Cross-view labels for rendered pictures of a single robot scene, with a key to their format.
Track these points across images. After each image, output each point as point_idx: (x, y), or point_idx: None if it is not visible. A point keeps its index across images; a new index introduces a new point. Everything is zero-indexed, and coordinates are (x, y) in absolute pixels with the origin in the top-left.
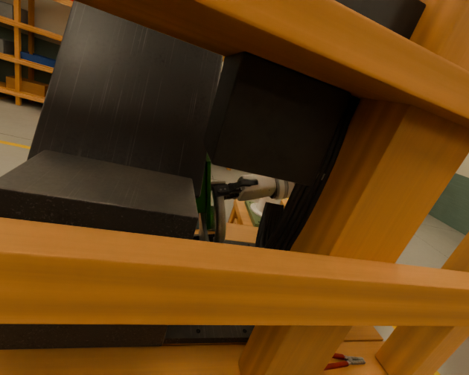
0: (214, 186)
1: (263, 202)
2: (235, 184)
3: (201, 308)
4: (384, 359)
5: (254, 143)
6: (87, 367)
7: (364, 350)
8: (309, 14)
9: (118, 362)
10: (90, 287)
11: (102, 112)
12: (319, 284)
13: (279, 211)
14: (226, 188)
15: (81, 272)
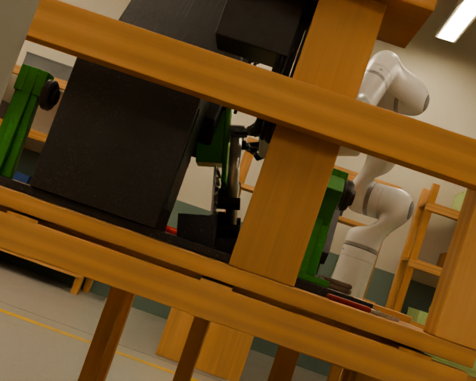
0: (232, 128)
1: (335, 277)
2: (253, 124)
3: (193, 75)
4: (428, 322)
5: (243, 21)
6: (90, 216)
7: (409, 326)
8: None
9: (114, 224)
10: (142, 45)
11: None
12: (269, 75)
13: None
14: (244, 129)
15: (140, 36)
